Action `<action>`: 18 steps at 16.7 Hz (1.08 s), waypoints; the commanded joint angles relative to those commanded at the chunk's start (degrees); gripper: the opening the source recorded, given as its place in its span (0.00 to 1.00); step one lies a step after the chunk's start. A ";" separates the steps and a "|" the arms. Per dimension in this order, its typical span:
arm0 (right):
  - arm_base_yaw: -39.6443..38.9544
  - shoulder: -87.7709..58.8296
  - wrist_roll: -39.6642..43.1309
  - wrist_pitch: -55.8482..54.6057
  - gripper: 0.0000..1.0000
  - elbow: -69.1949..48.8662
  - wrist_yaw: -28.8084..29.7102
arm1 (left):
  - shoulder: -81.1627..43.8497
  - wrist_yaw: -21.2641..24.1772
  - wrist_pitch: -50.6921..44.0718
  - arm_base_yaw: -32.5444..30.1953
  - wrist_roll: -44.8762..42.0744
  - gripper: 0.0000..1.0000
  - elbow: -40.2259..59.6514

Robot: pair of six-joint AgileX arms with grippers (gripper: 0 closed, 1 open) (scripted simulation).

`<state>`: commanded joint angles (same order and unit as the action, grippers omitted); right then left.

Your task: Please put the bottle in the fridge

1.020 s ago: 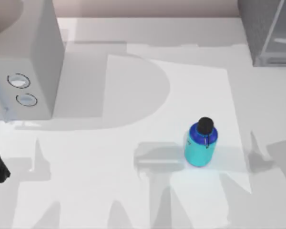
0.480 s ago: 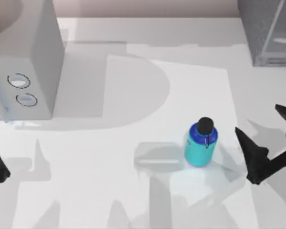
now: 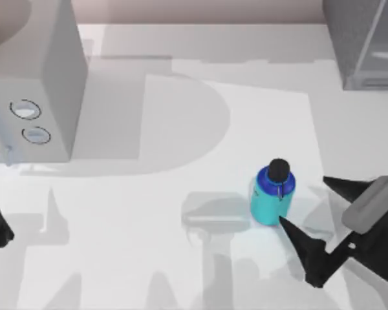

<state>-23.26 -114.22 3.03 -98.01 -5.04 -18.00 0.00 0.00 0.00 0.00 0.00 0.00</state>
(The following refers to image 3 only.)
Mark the blue bottle with black cap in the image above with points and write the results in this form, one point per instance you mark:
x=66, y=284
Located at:
x=267, y=203

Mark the grey cabinet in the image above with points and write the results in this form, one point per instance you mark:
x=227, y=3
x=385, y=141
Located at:
x=346, y=42

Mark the small microwave knob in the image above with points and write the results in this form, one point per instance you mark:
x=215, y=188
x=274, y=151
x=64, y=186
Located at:
x=36, y=135

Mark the pale microwave oven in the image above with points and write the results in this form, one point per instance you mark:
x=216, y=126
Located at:
x=56, y=80

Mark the large microwave knob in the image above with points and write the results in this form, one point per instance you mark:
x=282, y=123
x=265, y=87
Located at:
x=25, y=109

